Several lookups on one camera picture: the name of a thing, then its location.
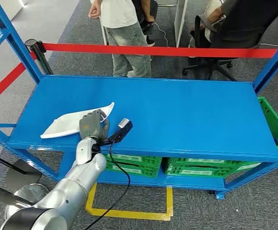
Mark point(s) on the stanchion with chrome base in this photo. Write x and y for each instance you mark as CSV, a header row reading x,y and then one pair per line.
x,y
31,192

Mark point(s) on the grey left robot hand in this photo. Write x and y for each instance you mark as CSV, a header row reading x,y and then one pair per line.
x,y
92,127

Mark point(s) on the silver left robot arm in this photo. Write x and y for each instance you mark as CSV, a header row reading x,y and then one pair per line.
x,y
81,181

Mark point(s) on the black stanchion post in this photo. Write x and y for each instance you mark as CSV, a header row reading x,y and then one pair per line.
x,y
39,55

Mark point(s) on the green plastic crate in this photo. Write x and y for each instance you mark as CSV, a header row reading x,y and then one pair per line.
x,y
134,159
131,170
273,120
201,168

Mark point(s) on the blue metal shelf rack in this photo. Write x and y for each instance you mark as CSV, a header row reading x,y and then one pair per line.
x,y
165,117

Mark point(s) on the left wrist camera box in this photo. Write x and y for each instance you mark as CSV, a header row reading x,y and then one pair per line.
x,y
123,128

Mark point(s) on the red barrier belt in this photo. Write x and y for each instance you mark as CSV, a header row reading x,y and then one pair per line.
x,y
153,50
7,81

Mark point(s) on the white desk panel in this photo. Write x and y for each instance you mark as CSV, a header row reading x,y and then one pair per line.
x,y
180,19

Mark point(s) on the person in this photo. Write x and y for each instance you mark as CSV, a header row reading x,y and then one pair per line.
x,y
215,14
127,38

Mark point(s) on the stanchion with grey base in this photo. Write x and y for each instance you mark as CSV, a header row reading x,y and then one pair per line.
x,y
21,177

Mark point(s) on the white curved plastic part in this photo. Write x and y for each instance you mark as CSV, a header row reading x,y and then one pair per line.
x,y
62,125

